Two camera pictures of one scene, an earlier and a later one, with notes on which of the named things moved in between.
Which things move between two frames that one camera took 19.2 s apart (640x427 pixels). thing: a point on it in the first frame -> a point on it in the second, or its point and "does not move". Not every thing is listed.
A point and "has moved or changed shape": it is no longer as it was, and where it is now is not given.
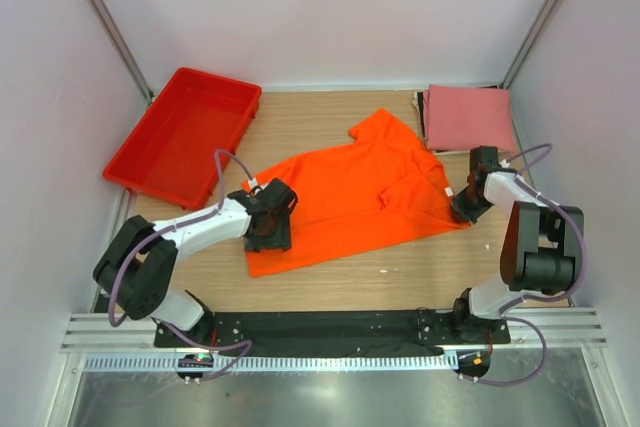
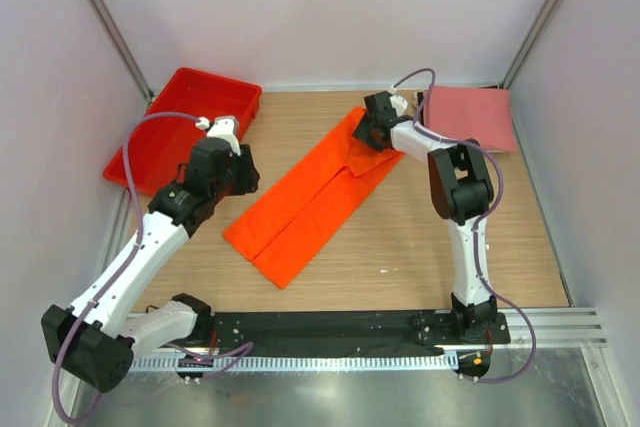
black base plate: (334, 334) does not move
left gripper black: (281, 239) -> (248, 174)
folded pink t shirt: (461, 117) does not move
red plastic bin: (171, 155) does not move
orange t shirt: (384, 189) has moved or changed shape
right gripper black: (458, 207) -> (360, 133)
